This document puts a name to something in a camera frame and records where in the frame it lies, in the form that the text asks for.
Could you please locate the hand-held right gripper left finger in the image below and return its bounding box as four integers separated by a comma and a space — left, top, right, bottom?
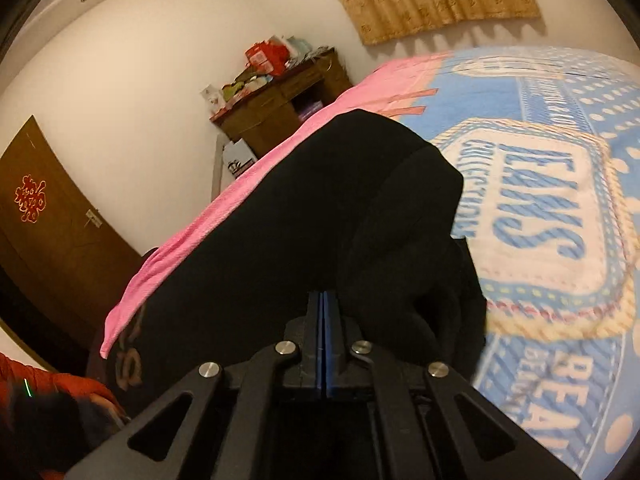
62, 290, 326, 480

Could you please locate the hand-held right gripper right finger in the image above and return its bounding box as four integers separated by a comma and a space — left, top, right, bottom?
324, 290, 581, 480

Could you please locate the black coat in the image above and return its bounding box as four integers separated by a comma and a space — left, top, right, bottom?
85, 108, 488, 411

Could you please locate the person's orange sleeved left forearm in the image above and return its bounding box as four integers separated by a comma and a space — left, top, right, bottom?
0, 352, 126, 480

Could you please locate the brown wooden door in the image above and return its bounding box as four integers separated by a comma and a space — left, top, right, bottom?
0, 115, 146, 361

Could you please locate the pink blanket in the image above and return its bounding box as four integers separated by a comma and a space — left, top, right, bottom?
100, 52, 451, 358

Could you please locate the white cardboard box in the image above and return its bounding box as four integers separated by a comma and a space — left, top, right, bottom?
222, 139, 258, 180

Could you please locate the red paper door decoration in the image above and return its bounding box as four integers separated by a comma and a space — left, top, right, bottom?
14, 175, 47, 223

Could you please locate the brown wooden desk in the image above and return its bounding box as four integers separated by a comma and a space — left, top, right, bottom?
210, 47, 353, 158

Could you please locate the stack of coloured packs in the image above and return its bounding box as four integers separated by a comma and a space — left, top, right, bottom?
297, 97, 326, 121

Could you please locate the blue printed blanket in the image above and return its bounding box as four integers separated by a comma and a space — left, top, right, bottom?
397, 46, 640, 480

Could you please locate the green cloth pile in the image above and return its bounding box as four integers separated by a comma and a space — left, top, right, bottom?
221, 76, 273, 101

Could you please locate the white greeting card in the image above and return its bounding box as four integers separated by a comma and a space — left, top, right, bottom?
200, 84, 224, 113

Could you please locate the pale green box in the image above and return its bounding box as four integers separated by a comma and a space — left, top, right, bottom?
285, 36, 313, 61

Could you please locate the beige patterned curtain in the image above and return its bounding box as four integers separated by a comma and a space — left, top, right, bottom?
317, 0, 543, 46

